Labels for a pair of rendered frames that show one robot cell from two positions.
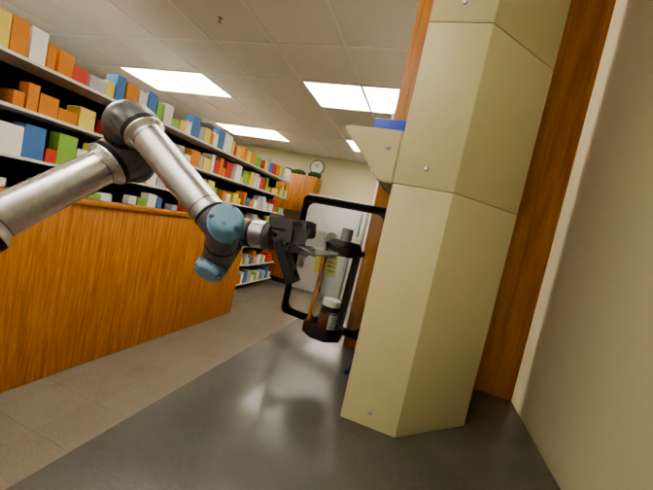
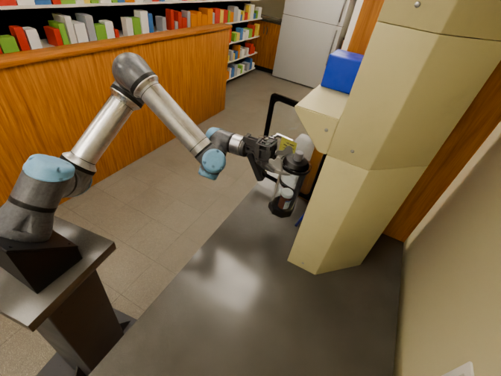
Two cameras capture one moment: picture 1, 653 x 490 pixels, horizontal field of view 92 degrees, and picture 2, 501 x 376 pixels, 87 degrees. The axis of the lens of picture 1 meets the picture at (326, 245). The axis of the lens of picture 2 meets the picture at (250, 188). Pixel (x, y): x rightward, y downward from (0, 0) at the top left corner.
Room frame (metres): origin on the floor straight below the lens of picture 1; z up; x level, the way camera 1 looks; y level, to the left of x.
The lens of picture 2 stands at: (-0.01, 0.03, 1.76)
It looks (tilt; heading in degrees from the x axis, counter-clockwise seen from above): 40 degrees down; 5
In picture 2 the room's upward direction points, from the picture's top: 10 degrees clockwise
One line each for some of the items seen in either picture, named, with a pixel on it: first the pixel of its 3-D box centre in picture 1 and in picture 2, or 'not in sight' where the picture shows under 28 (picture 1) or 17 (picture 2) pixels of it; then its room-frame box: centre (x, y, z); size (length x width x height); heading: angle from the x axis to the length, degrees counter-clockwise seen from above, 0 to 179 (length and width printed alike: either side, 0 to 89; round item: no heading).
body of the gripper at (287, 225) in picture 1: (290, 236); (259, 149); (0.81, 0.10, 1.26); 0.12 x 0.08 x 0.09; 74
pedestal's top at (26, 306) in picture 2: not in sight; (40, 262); (0.38, 0.71, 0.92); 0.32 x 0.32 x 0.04; 81
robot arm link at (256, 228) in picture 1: (262, 234); (239, 145); (0.84, 0.17, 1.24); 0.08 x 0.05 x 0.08; 164
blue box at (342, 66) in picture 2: (392, 143); (344, 71); (0.86, -0.11, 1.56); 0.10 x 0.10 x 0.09; 73
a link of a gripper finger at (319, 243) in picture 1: (321, 243); (279, 165); (0.74, 0.01, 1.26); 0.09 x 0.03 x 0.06; 49
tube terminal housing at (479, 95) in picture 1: (445, 241); (370, 170); (0.73, -0.26, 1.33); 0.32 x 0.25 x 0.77; 163
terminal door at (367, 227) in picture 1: (333, 264); (293, 150); (0.98, -0.03, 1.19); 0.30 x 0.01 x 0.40; 64
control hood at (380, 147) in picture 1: (379, 171); (327, 110); (0.78, -0.09, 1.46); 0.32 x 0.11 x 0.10; 163
